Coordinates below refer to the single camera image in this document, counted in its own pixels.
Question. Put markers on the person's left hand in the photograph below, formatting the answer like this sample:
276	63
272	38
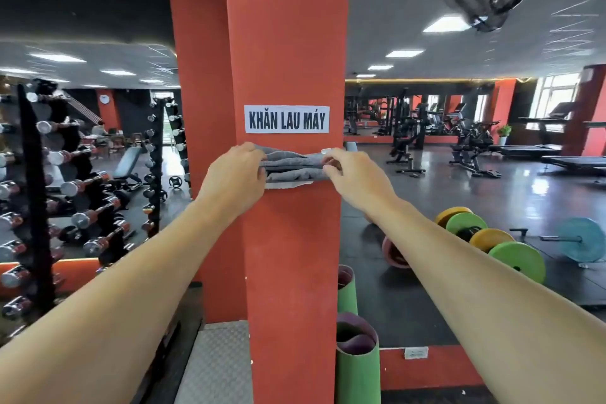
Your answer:
232	179

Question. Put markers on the person's right hand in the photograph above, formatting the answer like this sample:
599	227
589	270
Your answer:
360	181

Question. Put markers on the grey towel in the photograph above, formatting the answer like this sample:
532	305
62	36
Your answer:
293	167

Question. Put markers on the person's right forearm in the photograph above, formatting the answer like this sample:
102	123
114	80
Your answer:
473	299

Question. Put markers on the person's left forearm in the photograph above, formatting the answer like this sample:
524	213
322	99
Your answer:
118	299

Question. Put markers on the small black weight plate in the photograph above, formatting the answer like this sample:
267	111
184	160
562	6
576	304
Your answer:
175	181

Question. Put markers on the black multi-gym machine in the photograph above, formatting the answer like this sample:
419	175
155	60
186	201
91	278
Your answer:
407	134

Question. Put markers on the pink weight plate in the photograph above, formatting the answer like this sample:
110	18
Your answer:
392	252

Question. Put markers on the white paper sign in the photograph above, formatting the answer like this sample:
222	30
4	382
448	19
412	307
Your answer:
286	119

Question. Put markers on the yellow weight plate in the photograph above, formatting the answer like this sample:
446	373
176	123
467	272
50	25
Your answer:
450	215
490	238

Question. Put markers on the green weight plate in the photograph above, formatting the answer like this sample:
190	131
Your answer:
518	260
466	223

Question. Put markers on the black exercise bike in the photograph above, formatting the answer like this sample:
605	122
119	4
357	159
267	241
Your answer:
473	148

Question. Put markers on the red square pillar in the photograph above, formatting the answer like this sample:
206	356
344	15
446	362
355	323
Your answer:
284	39

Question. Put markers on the row of chrome dumbbells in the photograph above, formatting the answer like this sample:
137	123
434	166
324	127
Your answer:
85	218

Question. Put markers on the small potted plant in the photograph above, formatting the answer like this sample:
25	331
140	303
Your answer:
504	133

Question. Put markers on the black treadmill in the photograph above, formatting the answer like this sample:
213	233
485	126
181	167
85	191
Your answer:
530	149
573	162

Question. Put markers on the white ceiling light panels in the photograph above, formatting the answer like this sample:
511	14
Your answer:
445	24

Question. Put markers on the grey metal checker plate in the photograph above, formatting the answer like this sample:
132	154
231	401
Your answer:
213	361

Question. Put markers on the large green rolled mat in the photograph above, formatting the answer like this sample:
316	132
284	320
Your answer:
357	366

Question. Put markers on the steel barbell bar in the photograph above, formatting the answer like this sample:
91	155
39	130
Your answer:
549	238

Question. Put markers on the black dumbbell rack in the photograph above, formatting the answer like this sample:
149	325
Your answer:
34	181

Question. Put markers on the bright window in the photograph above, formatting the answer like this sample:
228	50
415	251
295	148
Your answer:
554	96

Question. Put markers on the blue weight plate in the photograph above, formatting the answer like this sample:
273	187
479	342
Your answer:
580	240

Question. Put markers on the white wall clock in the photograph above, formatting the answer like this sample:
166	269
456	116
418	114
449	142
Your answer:
104	99

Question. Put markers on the white wall socket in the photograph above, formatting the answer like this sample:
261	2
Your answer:
416	352

